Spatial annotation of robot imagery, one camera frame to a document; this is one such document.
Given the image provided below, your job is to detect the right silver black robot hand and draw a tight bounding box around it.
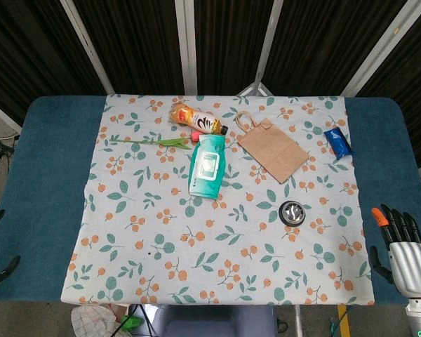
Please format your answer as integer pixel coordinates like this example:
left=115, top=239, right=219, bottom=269
left=368, top=204, right=421, bottom=300

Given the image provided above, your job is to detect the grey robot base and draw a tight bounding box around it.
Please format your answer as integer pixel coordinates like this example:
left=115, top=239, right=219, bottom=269
left=150, top=304, right=279, bottom=337

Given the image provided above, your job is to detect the chrome desk bell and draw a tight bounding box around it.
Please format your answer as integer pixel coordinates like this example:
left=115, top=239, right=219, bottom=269
left=279, top=199, right=307, bottom=227

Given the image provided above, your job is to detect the blue plush table cover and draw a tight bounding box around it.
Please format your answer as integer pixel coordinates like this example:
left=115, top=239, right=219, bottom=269
left=0, top=95, right=421, bottom=306

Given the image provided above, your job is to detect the blue snack packet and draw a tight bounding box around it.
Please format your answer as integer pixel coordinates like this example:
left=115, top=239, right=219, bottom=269
left=323, top=126, right=354, bottom=159

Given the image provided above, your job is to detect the white checkered cloth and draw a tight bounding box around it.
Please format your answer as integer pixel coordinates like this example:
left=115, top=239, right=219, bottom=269
left=71, top=304, right=128, bottom=337

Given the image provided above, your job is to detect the green plastic object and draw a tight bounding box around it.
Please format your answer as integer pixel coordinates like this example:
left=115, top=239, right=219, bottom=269
left=120, top=315, right=143, bottom=331

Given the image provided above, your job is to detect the brown paper gift bag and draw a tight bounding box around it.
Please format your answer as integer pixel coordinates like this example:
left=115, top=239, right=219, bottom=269
left=234, top=110, right=310, bottom=185

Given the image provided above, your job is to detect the artificial tulip green stem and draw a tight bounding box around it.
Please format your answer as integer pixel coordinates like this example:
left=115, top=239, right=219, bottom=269
left=108, top=130, right=201, bottom=151

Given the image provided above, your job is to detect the floral fruit print tablecloth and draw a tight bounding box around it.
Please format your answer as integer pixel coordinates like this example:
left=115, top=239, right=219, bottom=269
left=61, top=93, right=376, bottom=306

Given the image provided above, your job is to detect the teal wet wipes pack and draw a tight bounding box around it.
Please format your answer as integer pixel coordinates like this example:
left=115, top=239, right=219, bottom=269
left=188, top=133, right=228, bottom=199

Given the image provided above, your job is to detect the orange juice plastic bottle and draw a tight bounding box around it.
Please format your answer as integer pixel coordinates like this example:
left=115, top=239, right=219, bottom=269
left=167, top=101, right=229, bottom=136

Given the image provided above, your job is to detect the grey tripod stand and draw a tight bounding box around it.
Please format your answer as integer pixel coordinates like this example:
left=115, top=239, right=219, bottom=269
left=237, top=70, right=275, bottom=97

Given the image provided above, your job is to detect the white partition frame post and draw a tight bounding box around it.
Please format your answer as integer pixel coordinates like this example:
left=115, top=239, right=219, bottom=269
left=0, top=97, right=23, bottom=135
left=339, top=0, right=415, bottom=98
left=59, top=0, right=115, bottom=95
left=253, top=0, right=285, bottom=88
left=174, top=0, right=199, bottom=96

